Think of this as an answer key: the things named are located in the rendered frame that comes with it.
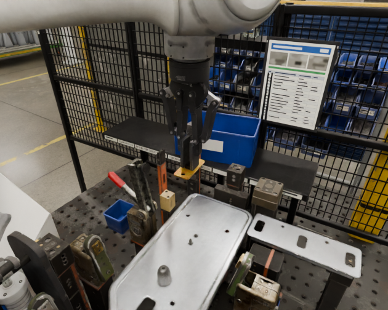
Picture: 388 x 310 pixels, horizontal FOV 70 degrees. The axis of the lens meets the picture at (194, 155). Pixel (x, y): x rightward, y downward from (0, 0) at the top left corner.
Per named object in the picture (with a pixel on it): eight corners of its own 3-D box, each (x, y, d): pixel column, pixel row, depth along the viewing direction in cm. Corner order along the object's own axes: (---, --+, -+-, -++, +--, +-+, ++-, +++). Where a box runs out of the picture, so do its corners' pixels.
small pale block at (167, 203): (173, 275, 100) (169, 199, 81) (165, 272, 102) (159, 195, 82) (178, 268, 103) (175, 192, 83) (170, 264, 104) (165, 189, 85)
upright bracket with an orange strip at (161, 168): (168, 266, 104) (159, 153, 77) (165, 264, 104) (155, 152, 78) (172, 260, 106) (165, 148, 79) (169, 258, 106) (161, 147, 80)
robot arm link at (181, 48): (201, 27, 42) (199, 67, 45) (224, 21, 48) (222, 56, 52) (151, 23, 45) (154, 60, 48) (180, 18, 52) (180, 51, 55)
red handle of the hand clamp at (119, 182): (146, 214, 75) (105, 174, 76) (143, 217, 77) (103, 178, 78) (155, 205, 79) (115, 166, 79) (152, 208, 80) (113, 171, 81)
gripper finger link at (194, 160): (196, 136, 60) (199, 137, 59) (196, 163, 63) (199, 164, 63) (189, 143, 57) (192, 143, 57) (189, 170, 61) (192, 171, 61)
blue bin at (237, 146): (250, 168, 100) (255, 137, 93) (173, 154, 109) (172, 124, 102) (257, 147, 113) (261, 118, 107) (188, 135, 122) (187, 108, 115)
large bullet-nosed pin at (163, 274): (166, 292, 65) (165, 275, 61) (155, 286, 66) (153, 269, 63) (173, 282, 67) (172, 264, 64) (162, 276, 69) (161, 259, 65)
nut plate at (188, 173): (188, 180, 59) (188, 176, 58) (172, 175, 60) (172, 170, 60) (205, 161, 65) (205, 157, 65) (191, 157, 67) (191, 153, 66)
